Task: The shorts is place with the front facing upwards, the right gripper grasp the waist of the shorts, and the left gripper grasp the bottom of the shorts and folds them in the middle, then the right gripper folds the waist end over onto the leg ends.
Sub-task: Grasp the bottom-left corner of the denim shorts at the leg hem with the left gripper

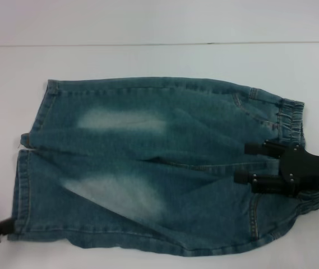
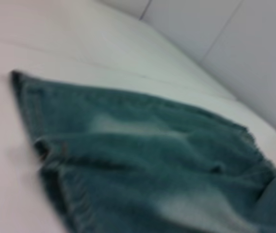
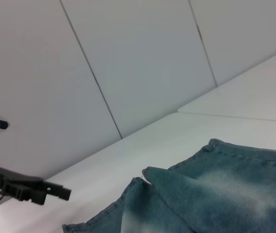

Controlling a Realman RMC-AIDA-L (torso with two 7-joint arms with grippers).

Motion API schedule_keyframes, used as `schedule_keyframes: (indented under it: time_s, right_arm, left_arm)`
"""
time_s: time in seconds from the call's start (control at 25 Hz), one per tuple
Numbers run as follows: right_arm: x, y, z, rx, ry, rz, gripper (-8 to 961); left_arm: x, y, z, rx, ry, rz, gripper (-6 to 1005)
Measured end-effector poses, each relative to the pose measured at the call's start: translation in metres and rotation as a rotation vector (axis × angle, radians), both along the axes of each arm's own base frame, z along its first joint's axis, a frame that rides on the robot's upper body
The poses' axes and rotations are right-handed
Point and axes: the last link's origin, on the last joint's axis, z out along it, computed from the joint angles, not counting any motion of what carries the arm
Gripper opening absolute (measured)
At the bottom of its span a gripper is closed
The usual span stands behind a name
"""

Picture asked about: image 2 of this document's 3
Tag blue denim shorts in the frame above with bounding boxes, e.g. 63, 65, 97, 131
9, 69, 276, 233

